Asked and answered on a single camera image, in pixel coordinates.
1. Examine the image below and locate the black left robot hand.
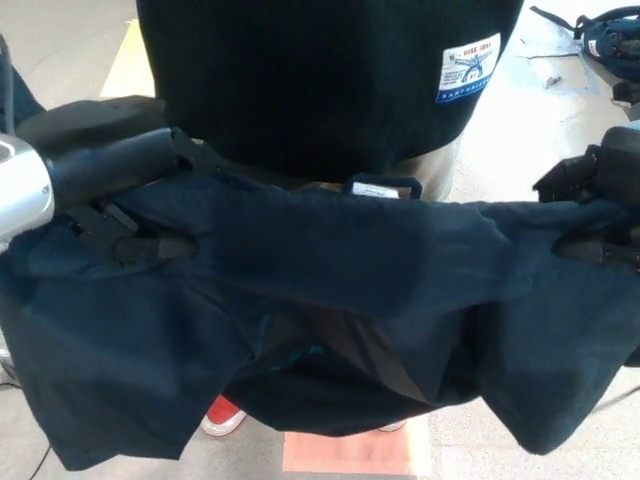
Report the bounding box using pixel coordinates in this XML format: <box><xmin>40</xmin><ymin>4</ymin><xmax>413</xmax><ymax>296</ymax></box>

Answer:
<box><xmin>17</xmin><ymin>98</ymin><xmax>221</xmax><ymax>264</ymax></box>

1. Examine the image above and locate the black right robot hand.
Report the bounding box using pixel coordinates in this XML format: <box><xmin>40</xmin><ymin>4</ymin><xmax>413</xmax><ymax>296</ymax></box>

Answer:
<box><xmin>532</xmin><ymin>126</ymin><xmax>640</xmax><ymax>266</ymax></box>

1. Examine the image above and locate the navy blue coat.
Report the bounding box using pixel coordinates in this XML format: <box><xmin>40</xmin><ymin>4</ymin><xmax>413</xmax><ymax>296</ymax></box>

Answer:
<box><xmin>0</xmin><ymin>169</ymin><xmax>640</xmax><ymax>474</ymax></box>

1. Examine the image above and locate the white blue sweater label patch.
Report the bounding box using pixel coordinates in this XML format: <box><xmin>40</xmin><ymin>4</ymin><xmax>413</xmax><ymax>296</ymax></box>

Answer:
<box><xmin>433</xmin><ymin>31</ymin><xmax>503</xmax><ymax>106</ymax></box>

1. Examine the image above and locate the black knit sweater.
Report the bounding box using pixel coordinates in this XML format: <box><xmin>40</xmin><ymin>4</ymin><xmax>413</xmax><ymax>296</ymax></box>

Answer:
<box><xmin>135</xmin><ymin>0</ymin><xmax>524</xmax><ymax>184</ymax></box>

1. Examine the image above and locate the red white right sneaker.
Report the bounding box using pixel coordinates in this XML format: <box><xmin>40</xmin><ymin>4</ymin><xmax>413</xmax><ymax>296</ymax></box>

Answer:
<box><xmin>200</xmin><ymin>394</ymin><xmax>249</xmax><ymax>437</ymax></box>

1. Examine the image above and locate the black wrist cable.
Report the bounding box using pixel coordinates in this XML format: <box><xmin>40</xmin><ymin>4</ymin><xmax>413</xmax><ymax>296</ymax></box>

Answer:
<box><xmin>0</xmin><ymin>33</ymin><xmax>22</xmax><ymax>137</ymax></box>

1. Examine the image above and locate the blue backpack with black straps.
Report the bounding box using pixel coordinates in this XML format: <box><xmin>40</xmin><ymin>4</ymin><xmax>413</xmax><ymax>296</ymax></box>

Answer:
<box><xmin>529</xmin><ymin>5</ymin><xmax>640</xmax><ymax>85</ymax></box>

